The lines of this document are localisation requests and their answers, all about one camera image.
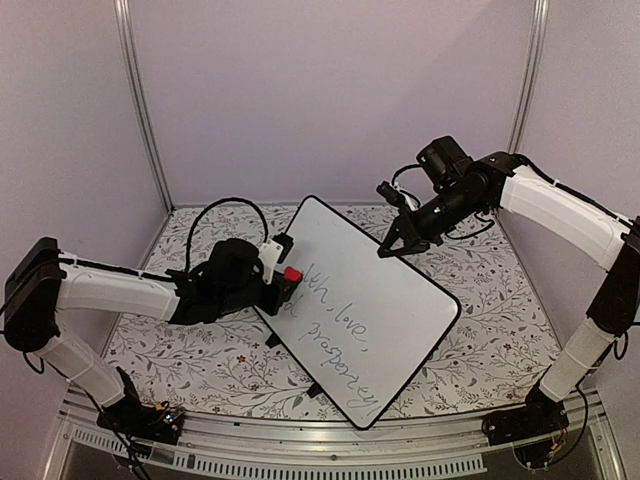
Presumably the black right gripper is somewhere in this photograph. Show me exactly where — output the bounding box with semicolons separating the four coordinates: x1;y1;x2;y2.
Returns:
377;185;483;260

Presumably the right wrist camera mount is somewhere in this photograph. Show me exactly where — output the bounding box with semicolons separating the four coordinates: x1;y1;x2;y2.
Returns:
376;181;421;211

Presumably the white whiteboard black frame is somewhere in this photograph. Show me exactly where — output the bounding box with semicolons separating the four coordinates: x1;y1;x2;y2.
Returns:
260;195;461;430

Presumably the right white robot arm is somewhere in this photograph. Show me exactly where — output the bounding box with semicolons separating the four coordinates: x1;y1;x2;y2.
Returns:
376;136;639;436

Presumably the black whiteboard stand foot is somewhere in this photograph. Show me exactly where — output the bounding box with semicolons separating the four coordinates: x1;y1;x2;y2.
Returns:
265;334;281;349

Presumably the right aluminium frame post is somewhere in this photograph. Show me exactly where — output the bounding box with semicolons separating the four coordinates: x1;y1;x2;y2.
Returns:
507;0;550;153

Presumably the aluminium front rail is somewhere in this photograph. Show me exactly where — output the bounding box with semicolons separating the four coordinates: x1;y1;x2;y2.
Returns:
42;389;631;479

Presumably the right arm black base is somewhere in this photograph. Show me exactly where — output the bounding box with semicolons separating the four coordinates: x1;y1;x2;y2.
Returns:
481;383;569;470

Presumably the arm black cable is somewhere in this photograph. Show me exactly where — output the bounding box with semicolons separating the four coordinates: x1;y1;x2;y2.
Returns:
185;197;271;274
391;163;425;189

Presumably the red whiteboard eraser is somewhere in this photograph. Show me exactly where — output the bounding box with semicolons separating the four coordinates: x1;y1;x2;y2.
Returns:
283;267;303;288

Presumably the aluminium frame post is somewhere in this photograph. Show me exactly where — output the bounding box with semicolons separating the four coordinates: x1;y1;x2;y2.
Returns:
507;0;550;153
113;0;175;214

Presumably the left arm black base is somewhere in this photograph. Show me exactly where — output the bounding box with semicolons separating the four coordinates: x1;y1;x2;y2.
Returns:
97;367;185;445

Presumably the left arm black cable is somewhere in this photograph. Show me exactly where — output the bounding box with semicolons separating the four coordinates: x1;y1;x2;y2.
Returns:
185;197;271;274

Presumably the left aluminium frame post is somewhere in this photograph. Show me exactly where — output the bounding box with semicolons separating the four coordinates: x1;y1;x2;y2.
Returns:
113;0;175;214

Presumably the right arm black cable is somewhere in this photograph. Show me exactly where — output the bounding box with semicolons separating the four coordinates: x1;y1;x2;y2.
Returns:
391;163;425;189

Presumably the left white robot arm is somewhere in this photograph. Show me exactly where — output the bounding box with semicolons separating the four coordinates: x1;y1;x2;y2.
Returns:
1;235;302;434

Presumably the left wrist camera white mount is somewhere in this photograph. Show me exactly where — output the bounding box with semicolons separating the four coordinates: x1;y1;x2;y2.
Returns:
258;232;294;285

